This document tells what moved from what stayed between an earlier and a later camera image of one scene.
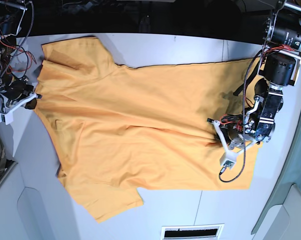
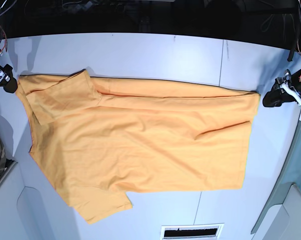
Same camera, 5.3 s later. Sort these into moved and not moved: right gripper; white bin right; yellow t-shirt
Moved: yellow t-shirt; right gripper
Not moved: white bin right
